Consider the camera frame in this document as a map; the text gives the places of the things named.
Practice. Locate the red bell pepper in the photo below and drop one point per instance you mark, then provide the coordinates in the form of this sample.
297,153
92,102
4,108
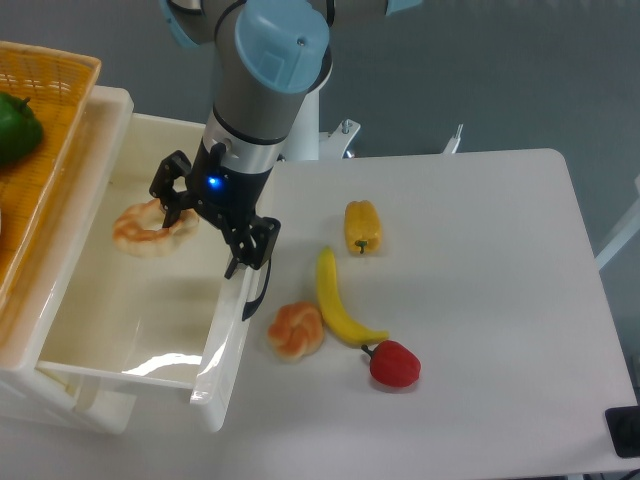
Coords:
393,365

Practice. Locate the glazed ring donut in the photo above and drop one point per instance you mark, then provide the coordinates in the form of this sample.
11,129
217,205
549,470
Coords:
139,230

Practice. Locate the yellow banana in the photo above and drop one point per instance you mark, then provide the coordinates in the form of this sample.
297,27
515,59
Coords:
334,314

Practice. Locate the black device at edge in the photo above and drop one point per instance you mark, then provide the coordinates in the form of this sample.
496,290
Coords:
624,425

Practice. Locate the white drawer cabinet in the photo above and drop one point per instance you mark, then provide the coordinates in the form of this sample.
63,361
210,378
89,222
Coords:
30,392

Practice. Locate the green bell pepper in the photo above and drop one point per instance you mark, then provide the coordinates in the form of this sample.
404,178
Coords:
21,131

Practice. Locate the orange plastic basket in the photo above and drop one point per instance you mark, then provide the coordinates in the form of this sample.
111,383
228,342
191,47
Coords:
57,84

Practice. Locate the twisted round bread bun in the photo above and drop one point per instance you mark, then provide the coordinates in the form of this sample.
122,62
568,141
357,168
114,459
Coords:
296,331

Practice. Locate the black drawer handle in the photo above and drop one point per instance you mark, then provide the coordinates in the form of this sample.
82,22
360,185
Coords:
251,307

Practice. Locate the yellow bell pepper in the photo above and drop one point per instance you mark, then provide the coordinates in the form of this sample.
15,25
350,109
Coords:
362,227

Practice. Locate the open white drawer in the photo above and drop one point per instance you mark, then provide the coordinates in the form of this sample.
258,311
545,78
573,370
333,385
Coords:
166,328

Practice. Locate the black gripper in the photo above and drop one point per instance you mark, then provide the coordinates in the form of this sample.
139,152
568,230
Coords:
224,197

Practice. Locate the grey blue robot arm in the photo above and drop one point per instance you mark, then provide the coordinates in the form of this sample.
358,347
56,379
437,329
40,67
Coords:
273,54

